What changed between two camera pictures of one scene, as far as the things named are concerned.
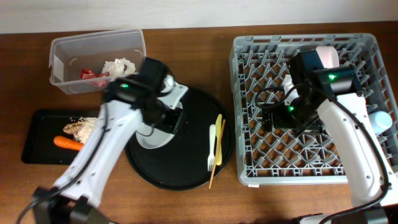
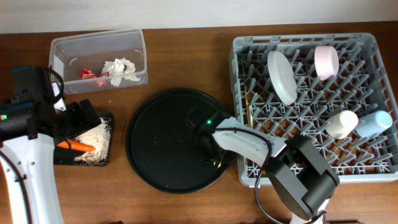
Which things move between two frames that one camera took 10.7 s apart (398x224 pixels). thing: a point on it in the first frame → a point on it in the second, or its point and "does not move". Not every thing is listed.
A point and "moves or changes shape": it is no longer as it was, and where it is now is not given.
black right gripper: [279, 121] → [226, 158]
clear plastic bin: [84, 63] does not move
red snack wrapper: [87, 74] does not move
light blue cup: [380, 121] does not move
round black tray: [183, 163] does not move
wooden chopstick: [217, 152] moves or changes shape
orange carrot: [68, 142] does not move
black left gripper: [171, 119] → [81, 123]
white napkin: [118, 67] does not move
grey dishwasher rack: [259, 65] does not move
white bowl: [150, 137] → [283, 77]
